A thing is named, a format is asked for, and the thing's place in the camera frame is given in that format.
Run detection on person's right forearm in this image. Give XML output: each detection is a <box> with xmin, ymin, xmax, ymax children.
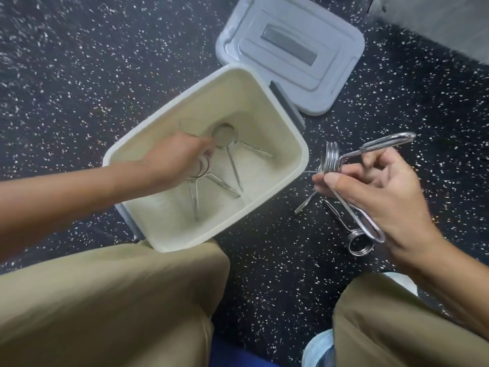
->
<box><xmin>397</xmin><ymin>225</ymin><xmax>489</xmax><ymax>330</ymax></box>

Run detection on person's left hand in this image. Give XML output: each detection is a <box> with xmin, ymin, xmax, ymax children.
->
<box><xmin>142</xmin><ymin>132</ymin><xmax>217</xmax><ymax>190</ymax></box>

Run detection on person's left leg khaki trousers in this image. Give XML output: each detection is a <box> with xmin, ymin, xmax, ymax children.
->
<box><xmin>0</xmin><ymin>241</ymin><xmax>231</xmax><ymax>367</ymax></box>

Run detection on person's left forearm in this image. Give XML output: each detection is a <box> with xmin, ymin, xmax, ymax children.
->
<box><xmin>0</xmin><ymin>161</ymin><xmax>150</xmax><ymax>258</ymax></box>

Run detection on person's right leg khaki trousers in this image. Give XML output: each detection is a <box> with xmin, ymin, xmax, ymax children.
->
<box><xmin>332</xmin><ymin>272</ymin><xmax>489</xmax><ymax>367</ymax></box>

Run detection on grey floor mat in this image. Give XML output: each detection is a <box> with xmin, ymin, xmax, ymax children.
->
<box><xmin>365</xmin><ymin>0</ymin><xmax>489</xmax><ymax>66</ymax></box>

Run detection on grey plastic bin lid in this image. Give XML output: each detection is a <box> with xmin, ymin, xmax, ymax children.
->
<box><xmin>215</xmin><ymin>0</ymin><xmax>365</xmax><ymax>117</ymax></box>

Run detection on steel spring collar clip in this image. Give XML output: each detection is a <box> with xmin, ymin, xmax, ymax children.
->
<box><xmin>294</xmin><ymin>193</ymin><xmax>375</xmax><ymax>257</ymax></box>
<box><xmin>211</xmin><ymin>123</ymin><xmax>275</xmax><ymax>191</ymax></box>
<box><xmin>320</xmin><ymin>132</ymin><xmax>417</xmax><ymax>244</ymax></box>
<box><xmin>187</xmin><ymin>153</ymin><xmax>241</xmax><ymax>222</ymax></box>

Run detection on cream plastic storage bin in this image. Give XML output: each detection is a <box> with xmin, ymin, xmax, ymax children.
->
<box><xmin>102</xmin><ymin>65</ymin><xmax>310</xmax><ymax>253</ymax></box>

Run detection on blue cloth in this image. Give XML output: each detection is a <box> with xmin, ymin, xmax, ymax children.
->
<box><xmin>209</xmin><ymin>332</ymin><xmax>281</xmax><ymax>367</ymax></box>

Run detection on person's leg khaki trousers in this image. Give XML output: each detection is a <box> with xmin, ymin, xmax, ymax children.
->
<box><xmin>0</xmin><ymin>241</ymin><xmax>231</xmax><ymax>367</ymax></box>
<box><xmin>332</xmin><ymin>272</ymin><xmax>489</xmax><ymax>367</ymax></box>

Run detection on person's right hand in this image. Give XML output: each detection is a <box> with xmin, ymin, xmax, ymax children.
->
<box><xmin>313</xmin><ymin>149</ymin><xmax>433</xmax><ymax>263</ymax></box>

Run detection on white shoe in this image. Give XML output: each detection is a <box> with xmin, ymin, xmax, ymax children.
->
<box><xmin>302</xmin><ymin>329</ymin><xmax>337</xmax><ymax>367</ymax></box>
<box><xmin>382</xmin><ymin>271</ymin><xmax>419</xmax><ymax>298</ymax></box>

